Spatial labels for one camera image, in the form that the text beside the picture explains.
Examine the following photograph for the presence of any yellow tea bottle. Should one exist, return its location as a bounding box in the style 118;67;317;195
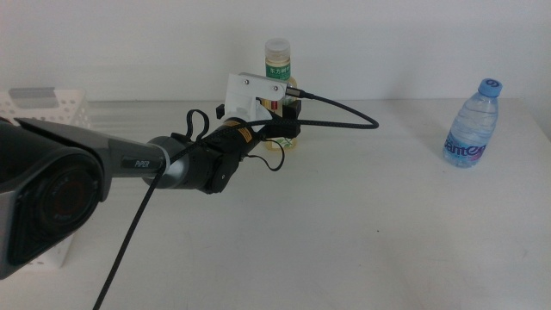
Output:
263;37;299;152

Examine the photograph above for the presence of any clear water bottle blue cap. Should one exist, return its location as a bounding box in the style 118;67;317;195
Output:
442;77;504;169

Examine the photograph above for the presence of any white perforated plastic basket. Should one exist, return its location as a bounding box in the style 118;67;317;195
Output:
0;88;91;270

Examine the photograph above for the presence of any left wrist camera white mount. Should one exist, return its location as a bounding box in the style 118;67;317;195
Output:
226;71;288;122

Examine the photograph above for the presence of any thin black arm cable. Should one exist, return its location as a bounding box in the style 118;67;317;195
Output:
184;108;287;172

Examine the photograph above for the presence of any black braided camera cable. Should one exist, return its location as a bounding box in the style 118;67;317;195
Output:
91;85;381;310

